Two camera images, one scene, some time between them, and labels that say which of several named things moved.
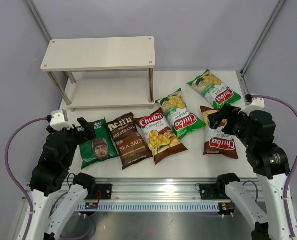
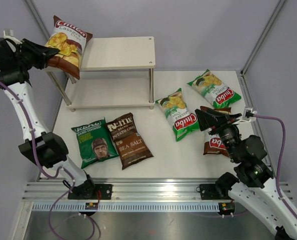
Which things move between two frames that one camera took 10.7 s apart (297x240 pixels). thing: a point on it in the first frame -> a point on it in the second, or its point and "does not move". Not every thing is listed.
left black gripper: (88, 132) -> (42, 54)
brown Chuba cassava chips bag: (162, 140) -> (71, 42)
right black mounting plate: (210, 191) does not move
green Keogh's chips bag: (101, 148) does not move
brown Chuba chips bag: (218, 141) does not move
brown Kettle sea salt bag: (130, 143) does not move
